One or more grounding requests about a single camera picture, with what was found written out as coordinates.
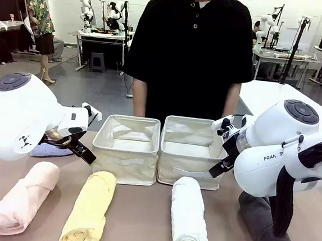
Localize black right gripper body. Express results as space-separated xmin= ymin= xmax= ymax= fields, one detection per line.
xmin=221 ymin=131 xmax=245 ymax=162

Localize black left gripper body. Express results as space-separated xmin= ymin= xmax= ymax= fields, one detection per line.
xmin=38 ymin=125 xmax=88 ymax=152

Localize blue towel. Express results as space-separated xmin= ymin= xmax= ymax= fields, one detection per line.
xmin=29 ymin=141 xmax=75 ymax=161

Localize yellow towel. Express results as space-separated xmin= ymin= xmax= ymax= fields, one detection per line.
xmin=58 ymin=167 xmax=118 ymax=241

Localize white towel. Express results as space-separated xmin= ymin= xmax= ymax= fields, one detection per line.
xmin=167 ymin=175 xmax=215 ymax=241

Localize dark grey towel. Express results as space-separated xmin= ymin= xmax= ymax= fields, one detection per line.
xmin=234 ymin=190 xmax=299 ymax=241

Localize pink towel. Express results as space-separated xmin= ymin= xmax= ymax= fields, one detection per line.
xmin=0 ymin=157 xmax=61 ymax=240

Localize person's right forearm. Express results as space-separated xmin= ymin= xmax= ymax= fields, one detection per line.
xmin=129 ymin=77 xmax=150 ymax=117

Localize person's left forearm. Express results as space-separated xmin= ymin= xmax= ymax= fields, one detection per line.
xmin=222 ymin=81 xmax=243 ymax=120

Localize cream fabric storage bin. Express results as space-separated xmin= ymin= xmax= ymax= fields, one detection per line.
xmin=155 ymin=114 xmax=232 ymax=193
xmin=89 ymin=112 xmax=162 ymax=188

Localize white side table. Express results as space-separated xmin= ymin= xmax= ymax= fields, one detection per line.
xmin=235 ymin=78 xmax=322 ymax=132

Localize black plastic stool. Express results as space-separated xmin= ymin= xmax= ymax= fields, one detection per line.
xmin=89 ymin=51 xmax=108 ymax=74

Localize seated person grey trousers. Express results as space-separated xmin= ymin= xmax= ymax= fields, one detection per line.
xmin=49 ymin=36 xmax=66 ymax=63

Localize white background workbench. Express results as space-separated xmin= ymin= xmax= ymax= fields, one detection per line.
xmin=250 ymin=46 xmax=322 ymax=90

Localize white workbench with robots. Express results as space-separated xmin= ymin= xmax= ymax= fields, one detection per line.
xmin=65 ymin=27 xmax=135 ymax=77

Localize black tripod stand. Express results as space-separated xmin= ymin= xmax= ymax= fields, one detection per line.
xmin=278 ymin=13 xmax=312 ymax=89

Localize mannequin in floral shirt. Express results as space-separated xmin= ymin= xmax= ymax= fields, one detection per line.
xmin=13 ymin=0 xmax=65 ymax=87

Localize black and white background robot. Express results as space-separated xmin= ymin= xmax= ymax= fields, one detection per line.
xmin=104 ymin=0 xmax=128 ymax=31

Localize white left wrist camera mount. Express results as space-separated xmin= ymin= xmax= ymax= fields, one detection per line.
xmin=80 ymin=101 xmax=103 ymax=122

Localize black cable bundle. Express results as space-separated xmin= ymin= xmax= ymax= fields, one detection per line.
xmin=270 ymin=133 xmax=322 ymax=241

